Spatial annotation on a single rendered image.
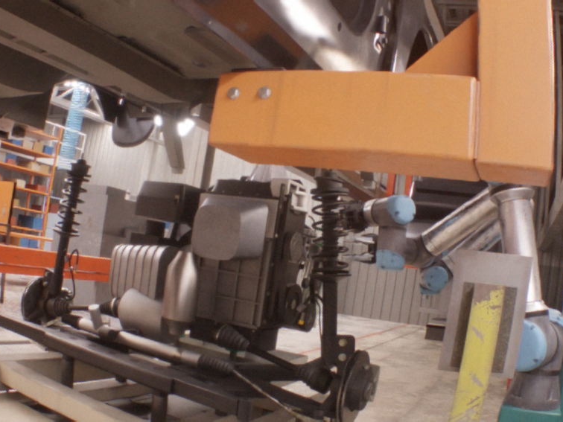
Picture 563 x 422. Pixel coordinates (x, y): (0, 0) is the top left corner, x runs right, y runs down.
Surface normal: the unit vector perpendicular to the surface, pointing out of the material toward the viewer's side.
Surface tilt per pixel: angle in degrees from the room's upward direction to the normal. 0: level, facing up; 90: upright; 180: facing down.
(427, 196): 64
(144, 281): 90
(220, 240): 90
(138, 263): 90
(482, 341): 90
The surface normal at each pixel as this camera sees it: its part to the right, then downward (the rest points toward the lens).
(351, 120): -0.41, -0.13
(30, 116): 0.90, 0.10
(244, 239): 0.69, 0.04
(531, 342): -0.69, -0.03
